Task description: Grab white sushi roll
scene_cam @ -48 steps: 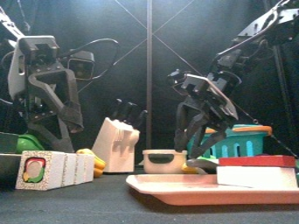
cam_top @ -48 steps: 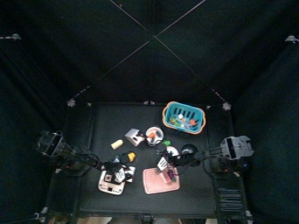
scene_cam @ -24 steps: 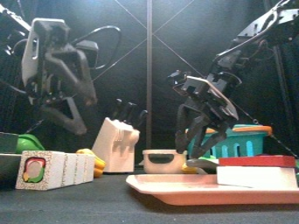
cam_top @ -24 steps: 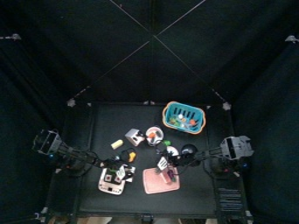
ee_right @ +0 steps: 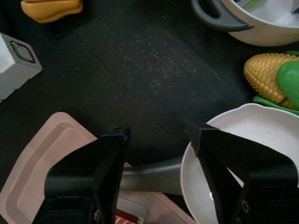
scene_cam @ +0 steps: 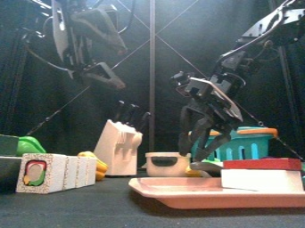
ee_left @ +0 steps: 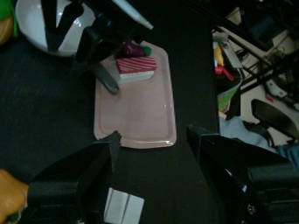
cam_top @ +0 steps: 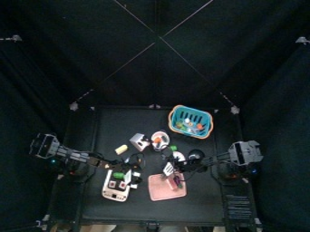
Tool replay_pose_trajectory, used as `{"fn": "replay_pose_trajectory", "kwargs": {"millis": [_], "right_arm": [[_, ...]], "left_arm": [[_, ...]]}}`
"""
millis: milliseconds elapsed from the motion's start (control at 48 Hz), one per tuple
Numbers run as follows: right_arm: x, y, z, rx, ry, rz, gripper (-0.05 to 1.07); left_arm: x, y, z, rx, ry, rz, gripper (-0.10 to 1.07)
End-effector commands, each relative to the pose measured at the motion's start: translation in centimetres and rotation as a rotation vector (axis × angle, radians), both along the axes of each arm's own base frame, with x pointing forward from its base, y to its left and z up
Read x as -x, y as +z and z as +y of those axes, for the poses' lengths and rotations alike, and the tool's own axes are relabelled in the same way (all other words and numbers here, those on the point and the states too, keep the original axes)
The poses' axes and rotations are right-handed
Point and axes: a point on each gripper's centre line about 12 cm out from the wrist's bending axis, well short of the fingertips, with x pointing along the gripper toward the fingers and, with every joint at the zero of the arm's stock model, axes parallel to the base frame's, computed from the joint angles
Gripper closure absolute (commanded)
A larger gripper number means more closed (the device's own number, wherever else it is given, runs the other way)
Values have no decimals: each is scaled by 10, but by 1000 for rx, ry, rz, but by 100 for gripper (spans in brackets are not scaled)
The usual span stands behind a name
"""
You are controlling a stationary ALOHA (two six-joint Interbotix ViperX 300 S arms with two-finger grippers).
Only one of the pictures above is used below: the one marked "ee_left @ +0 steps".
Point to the grey toy utensil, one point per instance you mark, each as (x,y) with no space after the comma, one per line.
(108,83)

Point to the orange yellow toy food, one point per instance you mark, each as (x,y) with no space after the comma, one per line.
(11,192)

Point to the grey blue cloth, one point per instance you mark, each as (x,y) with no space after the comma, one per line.
(238,129)

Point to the red plastic tool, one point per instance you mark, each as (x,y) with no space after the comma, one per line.
(221,70)

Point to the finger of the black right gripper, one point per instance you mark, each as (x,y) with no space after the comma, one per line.
(49,26)
(72,17)

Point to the blue striped fabric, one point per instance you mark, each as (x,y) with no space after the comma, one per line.
(290,154)

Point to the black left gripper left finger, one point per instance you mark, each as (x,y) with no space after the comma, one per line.
(73,180)

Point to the purple toy eggplant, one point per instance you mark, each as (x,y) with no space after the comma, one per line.
(133,50)

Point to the yellow plastic tool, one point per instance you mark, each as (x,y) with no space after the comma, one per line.
(217,55)

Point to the pink plastic tray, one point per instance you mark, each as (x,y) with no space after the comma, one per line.
(136,116)

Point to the red white nigiri sushi toy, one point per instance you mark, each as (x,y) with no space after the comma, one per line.
(136,65)

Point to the black chair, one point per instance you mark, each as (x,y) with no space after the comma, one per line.
(272,116)

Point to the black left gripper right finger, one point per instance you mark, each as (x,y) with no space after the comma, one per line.
(248,180)

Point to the white toy pot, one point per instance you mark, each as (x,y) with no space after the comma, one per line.
(31,17)

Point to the yellow green toy food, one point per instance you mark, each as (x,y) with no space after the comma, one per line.
(4,29)

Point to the green paper sheet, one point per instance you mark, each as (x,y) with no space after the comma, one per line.
(225,100)

